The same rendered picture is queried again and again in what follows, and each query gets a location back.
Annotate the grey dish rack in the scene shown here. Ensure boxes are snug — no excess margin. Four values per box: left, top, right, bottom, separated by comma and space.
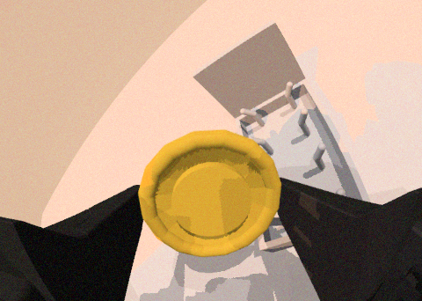
193, 19, 370, 253

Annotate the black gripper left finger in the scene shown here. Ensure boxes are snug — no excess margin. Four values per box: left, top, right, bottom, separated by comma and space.
0, 185, 143, 301

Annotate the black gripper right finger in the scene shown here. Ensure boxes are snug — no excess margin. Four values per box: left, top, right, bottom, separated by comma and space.
278, 178, 422, 301

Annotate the yellow plate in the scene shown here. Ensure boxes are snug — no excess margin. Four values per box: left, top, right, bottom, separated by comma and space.
138, 129, 281, 258

